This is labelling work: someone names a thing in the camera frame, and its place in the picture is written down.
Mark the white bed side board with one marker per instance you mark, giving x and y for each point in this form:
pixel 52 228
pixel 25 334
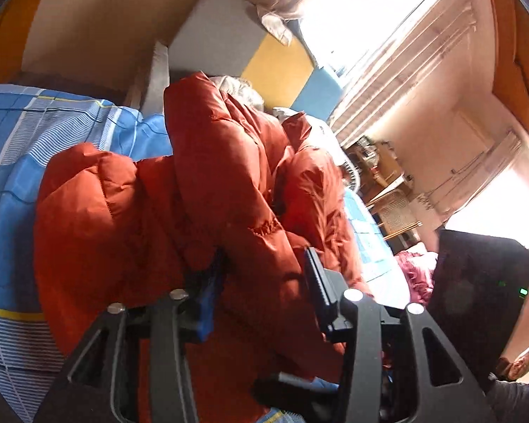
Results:
pixel 156 75

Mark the orange down jacket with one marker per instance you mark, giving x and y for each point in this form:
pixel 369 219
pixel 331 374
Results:
pixel 114 229

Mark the yellow headboard panel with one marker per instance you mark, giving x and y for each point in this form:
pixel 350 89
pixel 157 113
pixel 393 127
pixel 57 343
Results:
pixel 277 70

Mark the bright window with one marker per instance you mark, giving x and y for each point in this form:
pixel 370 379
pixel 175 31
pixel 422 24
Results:
pixel 498 202
pixel 357 22

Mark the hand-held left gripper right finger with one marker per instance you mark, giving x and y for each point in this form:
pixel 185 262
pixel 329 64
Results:
pixel 318 282

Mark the blue headboard panel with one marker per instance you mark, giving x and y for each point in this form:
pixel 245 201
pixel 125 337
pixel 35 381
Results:
pixel 317 92

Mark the grey headboard panel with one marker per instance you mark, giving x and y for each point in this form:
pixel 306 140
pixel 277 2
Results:
pixel 216 31

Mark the orange wooden cabinet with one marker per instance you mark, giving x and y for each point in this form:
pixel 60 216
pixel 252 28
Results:
pixel 511 53

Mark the person's right forearm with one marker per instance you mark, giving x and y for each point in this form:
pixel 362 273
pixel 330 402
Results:
pixel 507 401

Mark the blue plaid bedsheet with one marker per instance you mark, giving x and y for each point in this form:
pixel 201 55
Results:
pixel 26 141

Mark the white fan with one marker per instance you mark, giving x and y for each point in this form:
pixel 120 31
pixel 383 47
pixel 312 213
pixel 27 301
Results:
pixel 350 176

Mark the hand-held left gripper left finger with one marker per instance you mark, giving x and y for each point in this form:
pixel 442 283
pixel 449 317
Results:
pixel 207 304

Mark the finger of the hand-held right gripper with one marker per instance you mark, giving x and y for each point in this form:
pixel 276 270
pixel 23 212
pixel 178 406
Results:
pixel 282 390

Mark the person's right hand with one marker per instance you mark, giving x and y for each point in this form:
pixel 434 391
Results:
pixel 518 363

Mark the sheer pleated curtain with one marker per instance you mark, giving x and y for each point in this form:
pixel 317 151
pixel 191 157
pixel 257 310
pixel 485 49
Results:
pixel 401 75

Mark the white pillow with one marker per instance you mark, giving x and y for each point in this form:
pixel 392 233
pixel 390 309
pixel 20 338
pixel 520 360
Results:
pixel 308 123

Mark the orange wooden wardrobe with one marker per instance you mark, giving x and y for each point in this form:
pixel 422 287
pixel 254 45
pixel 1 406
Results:
pixel 9 39

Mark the maroon cloth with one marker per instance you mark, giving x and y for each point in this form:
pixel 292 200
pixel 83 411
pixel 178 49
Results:
pixel 416 273

